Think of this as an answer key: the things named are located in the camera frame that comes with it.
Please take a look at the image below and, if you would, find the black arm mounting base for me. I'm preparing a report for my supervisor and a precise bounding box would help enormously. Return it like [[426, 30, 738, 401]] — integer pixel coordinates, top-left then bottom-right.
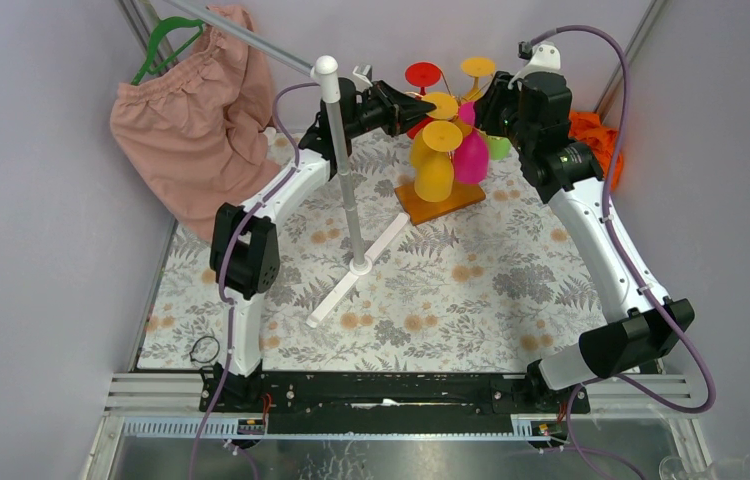
[[199, 364, 590, 435]]

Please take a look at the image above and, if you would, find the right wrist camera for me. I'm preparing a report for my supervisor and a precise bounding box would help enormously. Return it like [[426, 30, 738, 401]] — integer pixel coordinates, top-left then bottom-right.
[[516, 41, 561, 78]]

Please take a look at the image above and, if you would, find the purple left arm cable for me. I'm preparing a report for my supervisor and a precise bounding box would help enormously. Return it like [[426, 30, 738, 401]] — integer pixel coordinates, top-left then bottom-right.
[[186, 81, 323, 480]]

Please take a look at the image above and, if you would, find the white clothes stand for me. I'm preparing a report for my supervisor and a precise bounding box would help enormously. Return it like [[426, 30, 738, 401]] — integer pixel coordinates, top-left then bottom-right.
[[174, 1, 409, 328]]

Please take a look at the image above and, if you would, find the red wine glass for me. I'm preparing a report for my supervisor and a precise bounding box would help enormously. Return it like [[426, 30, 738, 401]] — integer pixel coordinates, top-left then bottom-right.
[[405, 62, 443, 140]]

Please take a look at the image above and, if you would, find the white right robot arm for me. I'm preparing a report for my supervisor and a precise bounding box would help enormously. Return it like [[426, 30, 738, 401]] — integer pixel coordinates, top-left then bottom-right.
[[475, 71, 695, 412]]

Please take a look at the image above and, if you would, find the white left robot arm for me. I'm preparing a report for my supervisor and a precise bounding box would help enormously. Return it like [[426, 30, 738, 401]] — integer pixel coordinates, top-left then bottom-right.
[[210, 78, 434, 411]]

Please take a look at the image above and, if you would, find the pink cloth garment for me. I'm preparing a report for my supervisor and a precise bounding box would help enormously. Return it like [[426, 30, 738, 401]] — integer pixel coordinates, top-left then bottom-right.
[[110, 27, 281, 242]]

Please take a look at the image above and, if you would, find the pink wine glass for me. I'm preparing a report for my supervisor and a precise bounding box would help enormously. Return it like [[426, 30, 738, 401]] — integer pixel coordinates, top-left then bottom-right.
[[453, 102, 489, 184]]

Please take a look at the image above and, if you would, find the small black cable loop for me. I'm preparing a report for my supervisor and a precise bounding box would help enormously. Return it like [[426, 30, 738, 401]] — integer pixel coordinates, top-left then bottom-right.
[[189, 335, 222, 366]]

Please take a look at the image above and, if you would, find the yellow wine glass front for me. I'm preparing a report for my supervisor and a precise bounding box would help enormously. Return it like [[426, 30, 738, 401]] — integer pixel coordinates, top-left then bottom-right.
[[410, 120, 463, 203]]

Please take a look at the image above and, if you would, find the orange crumpled cloth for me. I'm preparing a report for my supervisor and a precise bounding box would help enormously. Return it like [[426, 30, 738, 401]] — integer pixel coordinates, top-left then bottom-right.
[[569, 111, 619, 174]]

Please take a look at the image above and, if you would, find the green wine glass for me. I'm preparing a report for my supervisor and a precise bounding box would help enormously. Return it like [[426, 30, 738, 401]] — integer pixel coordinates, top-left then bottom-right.
[[485, 135, 512, 161]]

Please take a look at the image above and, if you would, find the aluminium front frame rail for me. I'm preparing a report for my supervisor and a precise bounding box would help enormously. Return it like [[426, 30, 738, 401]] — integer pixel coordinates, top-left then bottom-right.
[[81, 372, 712, 479]]

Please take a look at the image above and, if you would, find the wooden rack base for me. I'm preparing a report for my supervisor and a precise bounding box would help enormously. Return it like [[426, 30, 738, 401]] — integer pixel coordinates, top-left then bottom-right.
[[394, 183, 486, 226]]

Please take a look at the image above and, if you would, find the green clothes hanger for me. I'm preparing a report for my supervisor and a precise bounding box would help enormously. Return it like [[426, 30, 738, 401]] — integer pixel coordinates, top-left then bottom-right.
[[131, 16, 206, 86]]

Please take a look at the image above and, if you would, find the yellow wine glass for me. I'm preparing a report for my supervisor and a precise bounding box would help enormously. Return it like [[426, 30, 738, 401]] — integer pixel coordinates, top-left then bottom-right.
[[460, 56, 496, 102], [410, 120, 463, 203], [409, 92, 463, 169]]

